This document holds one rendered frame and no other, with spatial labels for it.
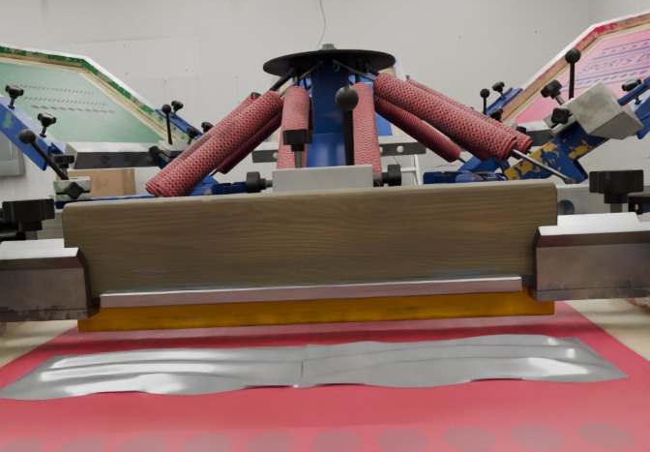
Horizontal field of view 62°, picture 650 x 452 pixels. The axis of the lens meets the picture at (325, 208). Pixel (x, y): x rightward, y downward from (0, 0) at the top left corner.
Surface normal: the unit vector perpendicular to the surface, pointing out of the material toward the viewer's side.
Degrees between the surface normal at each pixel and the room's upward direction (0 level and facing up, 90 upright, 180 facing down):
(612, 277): 90
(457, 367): 37
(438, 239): 90
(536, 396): 0
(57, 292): 90
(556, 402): 0
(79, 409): 0
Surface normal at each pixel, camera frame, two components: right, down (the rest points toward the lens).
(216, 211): -0.04, 0.07
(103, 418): -0.05, -1.00
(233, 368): -0.16, -0.79
